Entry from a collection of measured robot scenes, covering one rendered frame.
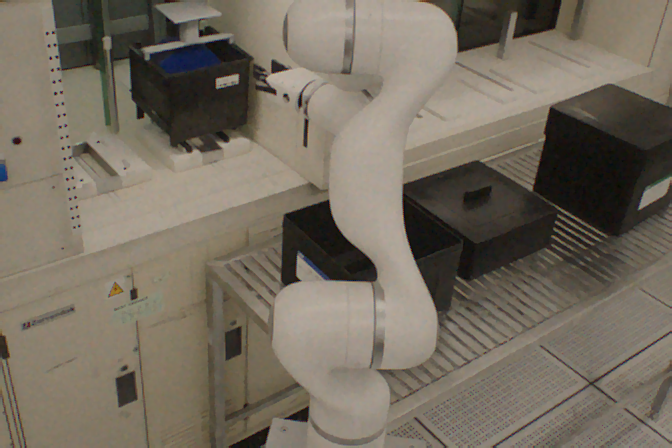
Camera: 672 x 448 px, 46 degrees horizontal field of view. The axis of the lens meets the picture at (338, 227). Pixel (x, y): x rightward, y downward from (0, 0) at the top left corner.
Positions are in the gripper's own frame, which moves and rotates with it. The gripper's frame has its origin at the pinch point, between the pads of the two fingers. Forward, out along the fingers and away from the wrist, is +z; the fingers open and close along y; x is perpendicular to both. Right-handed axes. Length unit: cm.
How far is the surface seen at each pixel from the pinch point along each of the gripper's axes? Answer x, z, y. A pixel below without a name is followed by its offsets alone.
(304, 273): -34.8, -23.9, -6.9
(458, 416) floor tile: -119, -25, 58
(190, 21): 1.4, 29.6, -0.8
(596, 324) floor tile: -119, -24, 133
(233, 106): -18.9, 22.7, 6.2
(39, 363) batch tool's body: -56, 4, -55
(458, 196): -33, -23, 41
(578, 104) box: -18, -24, 82
